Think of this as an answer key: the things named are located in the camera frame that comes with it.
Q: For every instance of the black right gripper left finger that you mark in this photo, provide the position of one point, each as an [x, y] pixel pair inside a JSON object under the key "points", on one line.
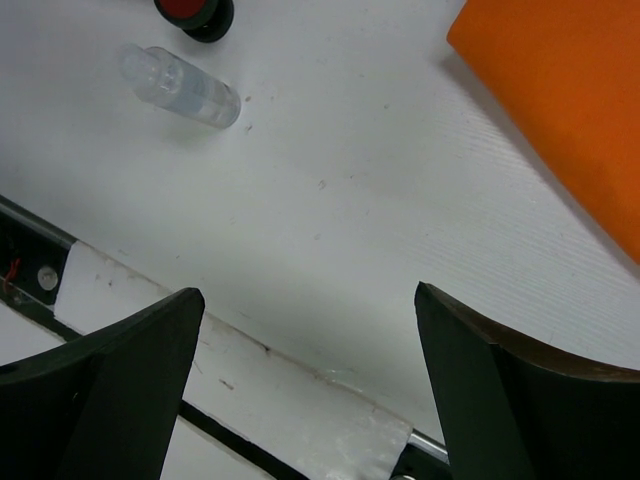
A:
{"points": [[102, 406]]}

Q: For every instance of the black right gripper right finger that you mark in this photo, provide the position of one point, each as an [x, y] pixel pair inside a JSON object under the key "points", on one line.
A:
{"points": [[513, 407]]}

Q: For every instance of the small clear plastic bottle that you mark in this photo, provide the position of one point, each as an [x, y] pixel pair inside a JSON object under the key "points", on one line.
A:
{"points": [[162, 79]]}

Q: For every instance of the orange cloth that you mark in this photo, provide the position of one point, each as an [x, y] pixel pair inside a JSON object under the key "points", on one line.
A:
{"points": [[567, 74]]}

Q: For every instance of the red hard-shell suitcase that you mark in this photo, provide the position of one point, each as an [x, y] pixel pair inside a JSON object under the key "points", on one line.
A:
{"points": [[206, 21]]}

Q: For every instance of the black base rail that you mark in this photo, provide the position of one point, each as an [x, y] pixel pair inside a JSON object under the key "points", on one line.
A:
{"points": [[28, 243]]}

